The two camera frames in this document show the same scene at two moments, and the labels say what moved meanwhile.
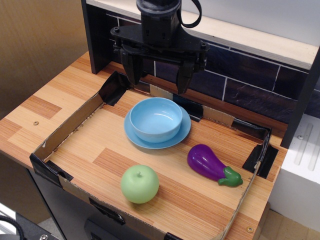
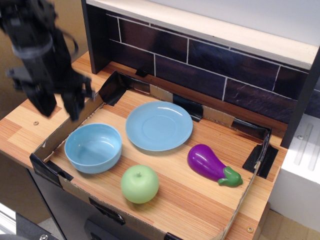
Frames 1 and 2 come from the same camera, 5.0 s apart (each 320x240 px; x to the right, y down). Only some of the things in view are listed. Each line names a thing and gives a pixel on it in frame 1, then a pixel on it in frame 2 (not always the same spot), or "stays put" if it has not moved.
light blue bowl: x=156 y=119 -> x=93 y=148
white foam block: x=297 y=195 stays put
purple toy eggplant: x=201 y=159 stays put
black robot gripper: x=159 y=35 -> x=44 y=74
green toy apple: x=139 y=183 stays put
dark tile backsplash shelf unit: x=263 y=66 stays put
